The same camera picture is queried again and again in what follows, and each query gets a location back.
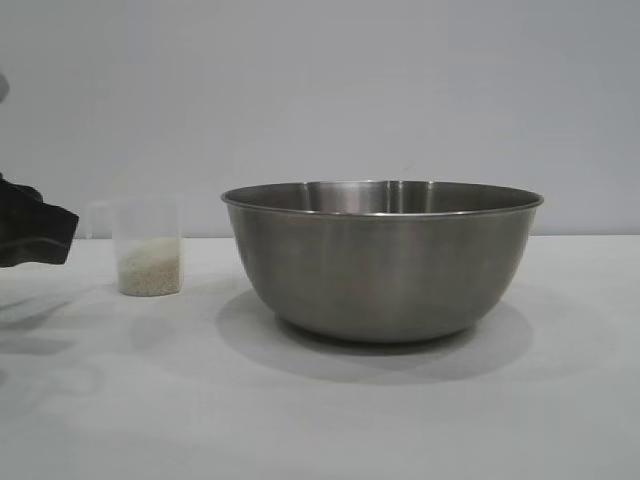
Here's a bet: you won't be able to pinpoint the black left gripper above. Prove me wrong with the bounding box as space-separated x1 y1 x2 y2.
0 171 81 270

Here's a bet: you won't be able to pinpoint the stainless steel mixing bowl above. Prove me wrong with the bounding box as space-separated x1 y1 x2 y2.
220 179 545 344

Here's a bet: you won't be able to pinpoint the translucent plastic measuring cup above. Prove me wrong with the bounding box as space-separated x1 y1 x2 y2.
85 196 184 298

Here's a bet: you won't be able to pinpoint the white rice grains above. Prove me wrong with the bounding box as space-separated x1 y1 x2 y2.
117 236 180 297

